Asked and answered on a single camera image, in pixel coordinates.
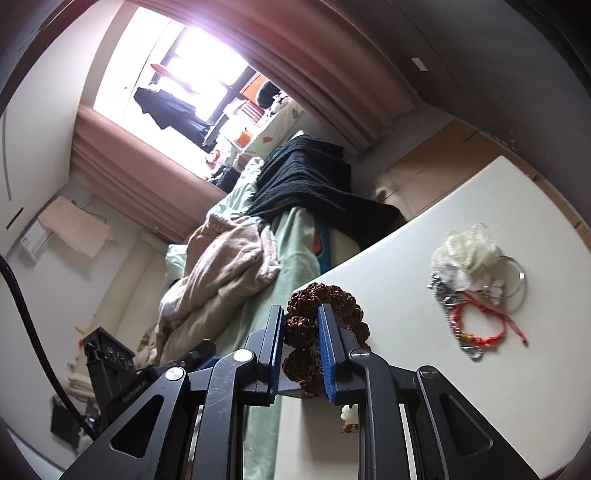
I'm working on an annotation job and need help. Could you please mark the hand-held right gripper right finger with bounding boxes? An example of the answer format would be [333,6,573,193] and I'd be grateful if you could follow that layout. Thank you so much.
[318,304,542,480]

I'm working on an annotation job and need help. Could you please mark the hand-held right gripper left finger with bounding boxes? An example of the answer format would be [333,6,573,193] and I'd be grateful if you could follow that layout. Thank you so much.
[60,304,284,480]

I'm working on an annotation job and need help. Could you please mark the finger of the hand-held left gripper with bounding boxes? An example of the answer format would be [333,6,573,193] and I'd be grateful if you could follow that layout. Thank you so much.
[157,339,218,372]

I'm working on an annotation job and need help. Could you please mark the brown bead bracelet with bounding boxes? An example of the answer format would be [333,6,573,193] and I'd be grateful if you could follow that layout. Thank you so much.
[281,282,371,397]

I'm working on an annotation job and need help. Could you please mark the silver chain necklace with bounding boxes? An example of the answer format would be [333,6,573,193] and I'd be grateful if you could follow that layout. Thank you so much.
[429,272,485,363]

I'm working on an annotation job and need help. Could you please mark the red string bracelet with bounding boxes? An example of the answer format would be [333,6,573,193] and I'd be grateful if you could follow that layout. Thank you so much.
[450,298,531,349]

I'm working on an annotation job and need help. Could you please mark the silver bangle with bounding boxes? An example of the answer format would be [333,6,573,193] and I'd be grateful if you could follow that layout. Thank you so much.
[485,256,528,311]

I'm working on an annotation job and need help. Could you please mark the beige padded headboard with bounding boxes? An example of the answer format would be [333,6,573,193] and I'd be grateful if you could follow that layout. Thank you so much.
[90,228,174,356]

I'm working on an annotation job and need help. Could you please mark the beige fleece blanket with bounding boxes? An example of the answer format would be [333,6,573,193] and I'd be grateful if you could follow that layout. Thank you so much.
[154,215,282,365]

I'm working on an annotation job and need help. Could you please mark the light green pillow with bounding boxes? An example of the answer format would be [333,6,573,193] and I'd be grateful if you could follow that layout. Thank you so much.
[165,244,190,278]

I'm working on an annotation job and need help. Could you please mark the green bed sheet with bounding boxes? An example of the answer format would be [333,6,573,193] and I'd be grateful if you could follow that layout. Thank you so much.
[210,203,365,480]

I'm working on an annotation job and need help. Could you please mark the pink cloth cover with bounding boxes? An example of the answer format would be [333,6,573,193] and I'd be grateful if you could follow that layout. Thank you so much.
[38,196,116,258]

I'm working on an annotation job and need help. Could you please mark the white air conditioner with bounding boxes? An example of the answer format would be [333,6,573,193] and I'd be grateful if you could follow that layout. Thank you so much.
[4,217,54,266]

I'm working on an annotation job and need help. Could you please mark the mint patterned quilt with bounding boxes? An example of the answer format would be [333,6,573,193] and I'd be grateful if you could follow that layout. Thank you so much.
[205,157,266,222]

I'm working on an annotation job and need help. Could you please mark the black knitted blanket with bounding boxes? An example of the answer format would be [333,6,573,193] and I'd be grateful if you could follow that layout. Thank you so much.
[246,136,402,250]

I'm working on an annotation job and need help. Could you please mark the pink curtain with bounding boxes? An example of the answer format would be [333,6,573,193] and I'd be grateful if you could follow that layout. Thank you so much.
[129,0,426,155]
[71,104,227,243]

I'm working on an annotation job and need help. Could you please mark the cardboard floor sheet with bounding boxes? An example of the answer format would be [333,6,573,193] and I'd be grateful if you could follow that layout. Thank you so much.
[369,117,591,259]

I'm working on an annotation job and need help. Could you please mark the dark hanging clothes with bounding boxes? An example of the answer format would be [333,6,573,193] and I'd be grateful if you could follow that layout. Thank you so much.
[134,85,211,146]

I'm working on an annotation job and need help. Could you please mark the black round cushion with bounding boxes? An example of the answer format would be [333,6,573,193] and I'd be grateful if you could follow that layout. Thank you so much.
[256,83,278,109]

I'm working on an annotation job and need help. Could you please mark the orange box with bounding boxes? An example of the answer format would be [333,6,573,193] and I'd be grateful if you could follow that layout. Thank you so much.
[240,76,269,100]

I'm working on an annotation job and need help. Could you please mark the black braided cable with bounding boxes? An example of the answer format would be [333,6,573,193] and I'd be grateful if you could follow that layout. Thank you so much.
[0,253,100,441]

